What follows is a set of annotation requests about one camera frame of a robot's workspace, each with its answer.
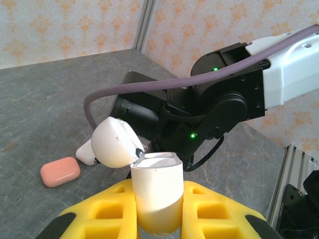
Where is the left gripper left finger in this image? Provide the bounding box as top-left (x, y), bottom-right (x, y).
top-left (37, 179), bottom-right (138, 239)

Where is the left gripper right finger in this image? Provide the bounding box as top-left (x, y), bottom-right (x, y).
top-left (181, 180), bottom-right (284, 239)

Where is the pink earbud charging case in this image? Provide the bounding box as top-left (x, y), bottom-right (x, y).
top-left (40, 156), bottom-right (81, 188)

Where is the white earbud charging case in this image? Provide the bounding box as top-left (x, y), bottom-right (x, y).
top-left (75, 138), bottom-right (98, 166)
top-left (91, 117), bottom-right (185, 236)

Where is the wide aluminium mounting beam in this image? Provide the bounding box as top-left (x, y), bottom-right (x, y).
top-left (266, 144), bottom-right (319, 225)

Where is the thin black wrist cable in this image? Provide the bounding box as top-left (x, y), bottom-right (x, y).
top-left (160, 103), bottom-right (225, 172)

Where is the aluminium corner post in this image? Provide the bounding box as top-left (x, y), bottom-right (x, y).
top-left (133, 0), bottom-right (157, 52)

